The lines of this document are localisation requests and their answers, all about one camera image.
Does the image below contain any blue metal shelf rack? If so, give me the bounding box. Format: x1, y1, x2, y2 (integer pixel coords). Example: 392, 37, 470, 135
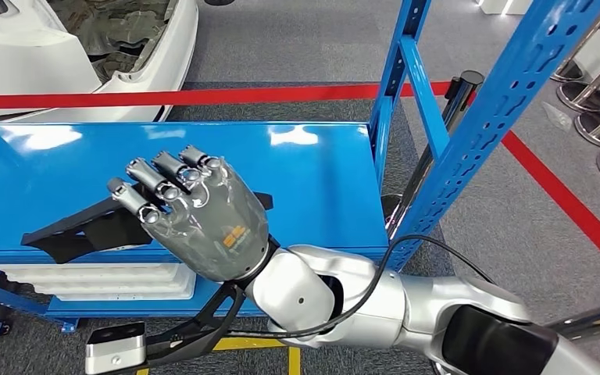
0, 0, 600, 347

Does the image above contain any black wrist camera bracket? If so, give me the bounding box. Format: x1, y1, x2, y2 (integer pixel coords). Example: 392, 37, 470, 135
143, 281, 247, 366

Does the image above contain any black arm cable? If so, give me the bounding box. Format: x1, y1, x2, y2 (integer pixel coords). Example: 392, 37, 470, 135
227, 234, 498, 340

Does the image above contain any black plastic panel part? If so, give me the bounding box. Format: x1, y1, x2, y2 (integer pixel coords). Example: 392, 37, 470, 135
20, 178, 275, 265

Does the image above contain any yellow floor tape square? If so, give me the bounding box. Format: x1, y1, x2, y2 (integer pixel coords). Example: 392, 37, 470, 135
134, 336, 302, 375

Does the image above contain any chrome stanchion black top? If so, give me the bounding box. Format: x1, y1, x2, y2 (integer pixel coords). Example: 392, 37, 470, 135
545, 298, 600, 340
380, 70, 484, 240

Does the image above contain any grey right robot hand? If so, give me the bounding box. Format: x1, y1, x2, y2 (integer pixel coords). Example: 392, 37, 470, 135
106, 145, 273, 284

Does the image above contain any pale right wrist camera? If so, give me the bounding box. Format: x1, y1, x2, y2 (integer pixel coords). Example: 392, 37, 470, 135
84, 321, 148, 375

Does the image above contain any white car body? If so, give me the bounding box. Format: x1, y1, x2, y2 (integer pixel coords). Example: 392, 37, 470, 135
0, 0, 199, 124

